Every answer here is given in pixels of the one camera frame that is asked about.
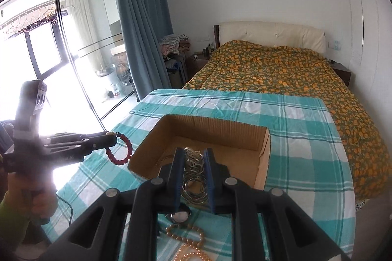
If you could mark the cream bed headboard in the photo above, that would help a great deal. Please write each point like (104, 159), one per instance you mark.
(269, 34)

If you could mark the teal checked tablecloth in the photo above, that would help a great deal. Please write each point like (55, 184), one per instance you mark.
(291, 141)

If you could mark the dark wooden nightstand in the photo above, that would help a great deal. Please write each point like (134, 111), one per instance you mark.
(341, 72)
(197, 65)

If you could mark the silver bangles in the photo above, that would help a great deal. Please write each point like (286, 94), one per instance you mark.
(194, 184)

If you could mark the person's left hand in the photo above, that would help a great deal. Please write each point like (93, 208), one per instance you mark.
(43, 196)

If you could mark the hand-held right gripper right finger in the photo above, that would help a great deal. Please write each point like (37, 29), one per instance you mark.
(210, 181)

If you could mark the clothes drying rack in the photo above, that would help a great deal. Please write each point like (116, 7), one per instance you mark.
(30, 19)

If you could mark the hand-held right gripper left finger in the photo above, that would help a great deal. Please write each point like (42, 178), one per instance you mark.
(178, 181)

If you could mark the person's left forearm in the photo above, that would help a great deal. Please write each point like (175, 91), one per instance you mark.
(12, 213)

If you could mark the pile of clothes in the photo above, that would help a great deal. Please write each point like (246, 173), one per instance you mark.
(173, 43)

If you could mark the blue curtain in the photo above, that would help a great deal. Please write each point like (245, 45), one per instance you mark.
(141, 28)

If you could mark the cardboard box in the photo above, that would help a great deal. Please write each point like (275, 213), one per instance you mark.
(214, 138)

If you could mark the white wardrobe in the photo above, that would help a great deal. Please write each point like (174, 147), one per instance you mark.
(358, 19)

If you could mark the bed with orange cover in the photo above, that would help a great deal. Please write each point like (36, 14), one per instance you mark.
(291, 77)

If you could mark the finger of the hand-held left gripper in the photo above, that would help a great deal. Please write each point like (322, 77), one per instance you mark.
(98, 141)

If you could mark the wall socket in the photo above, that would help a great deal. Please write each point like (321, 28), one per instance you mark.
(334, 45)

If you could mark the sliding glass door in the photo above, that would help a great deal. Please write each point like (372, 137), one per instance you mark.
(62, 34)

